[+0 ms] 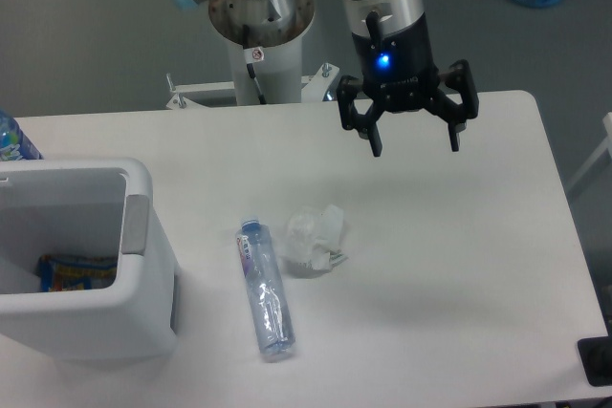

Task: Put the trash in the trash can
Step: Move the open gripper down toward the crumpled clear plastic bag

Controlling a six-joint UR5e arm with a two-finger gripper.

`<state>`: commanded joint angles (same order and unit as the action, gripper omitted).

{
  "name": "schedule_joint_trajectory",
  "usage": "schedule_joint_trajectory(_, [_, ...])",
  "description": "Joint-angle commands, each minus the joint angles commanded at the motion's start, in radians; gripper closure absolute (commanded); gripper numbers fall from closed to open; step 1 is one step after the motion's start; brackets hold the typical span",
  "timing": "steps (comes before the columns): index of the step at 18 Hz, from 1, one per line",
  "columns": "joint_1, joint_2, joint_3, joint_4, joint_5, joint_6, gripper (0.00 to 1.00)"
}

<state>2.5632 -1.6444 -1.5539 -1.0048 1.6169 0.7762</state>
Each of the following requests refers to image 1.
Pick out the clear plastic wrapper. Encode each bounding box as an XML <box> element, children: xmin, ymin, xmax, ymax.
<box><xmin>281</xmin><ymin>204</ymin><xmax>347</xmax><ymax>278</ymax></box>

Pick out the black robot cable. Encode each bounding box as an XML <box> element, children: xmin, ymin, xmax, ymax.
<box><xmin>241</xmin><ymin>25</ymin><xmax>268</xmax><ymax>105</ymax></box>

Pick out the clear plastic water bottle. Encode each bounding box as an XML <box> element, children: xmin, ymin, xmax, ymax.
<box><xmin>235</xmin><ymin>216</ymin><xmax>295</xmax><ymax>362</ymax></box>

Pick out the black clamp device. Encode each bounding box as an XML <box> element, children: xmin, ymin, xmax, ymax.
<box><xmin>578</xmin><ymin>336</ymin><xmax>611</xmax><ymax>387</ymax></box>

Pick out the white metal frame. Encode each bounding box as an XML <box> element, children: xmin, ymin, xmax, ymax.
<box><xmin>565</xmin><ymin>112</ymin><xmax>611</xmax><ymax>201</ymax></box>

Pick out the blue labelled bottle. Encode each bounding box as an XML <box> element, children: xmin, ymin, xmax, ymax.
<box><xmin>1</xmin><ymin>111</ymin><xmax>44</xmax><ymax>161</ymax></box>

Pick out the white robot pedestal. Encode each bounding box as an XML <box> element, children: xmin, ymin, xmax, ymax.
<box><xmin>208</xmin><ymin>0</ymin><xmax>315</xmax><ymax>106</ymax></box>

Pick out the white plastic trash can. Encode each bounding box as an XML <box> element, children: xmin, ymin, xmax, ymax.
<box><xmin>1</xmin><ymin>159</ymin><xmax>180</xmax><ymax>360</ymax></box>

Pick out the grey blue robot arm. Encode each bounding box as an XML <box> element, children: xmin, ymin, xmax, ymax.
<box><xmin>174</xmin><ymin>0</ymin><xmax>479</xmax><ymax>156</ymax></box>

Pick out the white pedestal base bracket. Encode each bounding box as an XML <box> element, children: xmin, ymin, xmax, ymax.
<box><xmin>165</xmin><ymin>62</ymin><xmax>340</xmax><ymax>110</ymax></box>

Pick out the colourful snack wrapper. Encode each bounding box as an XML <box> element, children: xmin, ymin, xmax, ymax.
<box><xmin>36</xmin><ymin>254</ymin><xmax>118</xmax><ymax>292</ymax></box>

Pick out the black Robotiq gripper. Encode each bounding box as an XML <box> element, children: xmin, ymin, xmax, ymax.
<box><xmin>336</xmin><ymin>10</ymin><xmax>479</xmax><ymax>157</ymax></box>

